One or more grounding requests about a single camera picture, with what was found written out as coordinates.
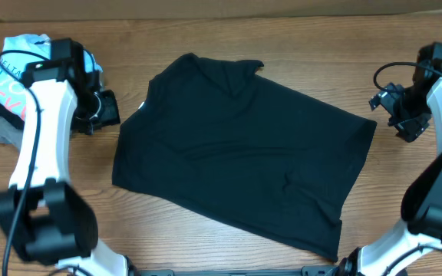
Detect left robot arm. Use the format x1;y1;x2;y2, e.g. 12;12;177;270
0;38;137;275

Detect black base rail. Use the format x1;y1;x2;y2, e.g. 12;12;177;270
136;265;338;276

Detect folded black shirt in stack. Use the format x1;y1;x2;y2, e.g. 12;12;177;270
0;104;25;130

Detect black t-shirt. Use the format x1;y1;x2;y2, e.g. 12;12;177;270
112;54;376;261

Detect light blue printed t-shirt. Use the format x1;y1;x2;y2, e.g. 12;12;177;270
0;34;101;123

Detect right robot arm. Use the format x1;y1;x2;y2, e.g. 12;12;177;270
316;42;442;276

